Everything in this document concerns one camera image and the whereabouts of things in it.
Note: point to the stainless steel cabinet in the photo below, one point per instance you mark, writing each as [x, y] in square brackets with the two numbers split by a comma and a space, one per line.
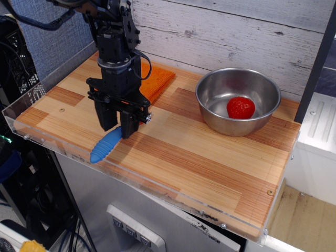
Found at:
[108, 206]

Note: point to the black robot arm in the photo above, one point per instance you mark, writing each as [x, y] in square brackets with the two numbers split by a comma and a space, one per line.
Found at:
[113, 30]

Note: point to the clear acrylic table guard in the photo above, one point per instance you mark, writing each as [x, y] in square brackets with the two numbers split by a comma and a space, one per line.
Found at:
[176, 157]

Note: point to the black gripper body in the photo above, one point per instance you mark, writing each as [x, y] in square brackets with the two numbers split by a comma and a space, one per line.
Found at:
[121, 88]

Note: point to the blue handled metal fork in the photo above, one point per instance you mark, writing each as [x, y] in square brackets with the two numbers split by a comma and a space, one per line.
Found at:
[105, 145]

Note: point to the dark right vertical post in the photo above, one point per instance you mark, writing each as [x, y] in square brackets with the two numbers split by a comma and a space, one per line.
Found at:
[321, 57]

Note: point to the red toy strawberry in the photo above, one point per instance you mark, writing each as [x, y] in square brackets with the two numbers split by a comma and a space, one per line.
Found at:
[240, 108]

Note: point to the orange folded cloth napkin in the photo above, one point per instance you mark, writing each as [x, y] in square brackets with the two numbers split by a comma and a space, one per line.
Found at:
[156, 83]

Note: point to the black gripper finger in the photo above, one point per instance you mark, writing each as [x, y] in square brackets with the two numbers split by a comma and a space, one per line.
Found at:
[107, 115]
[129, 123]

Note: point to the white block with ridges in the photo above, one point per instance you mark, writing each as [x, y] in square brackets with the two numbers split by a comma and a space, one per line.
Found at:
[318, 128]

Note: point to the stainless steel bowl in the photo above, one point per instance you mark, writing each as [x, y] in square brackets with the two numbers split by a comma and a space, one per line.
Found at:
[215, 89]

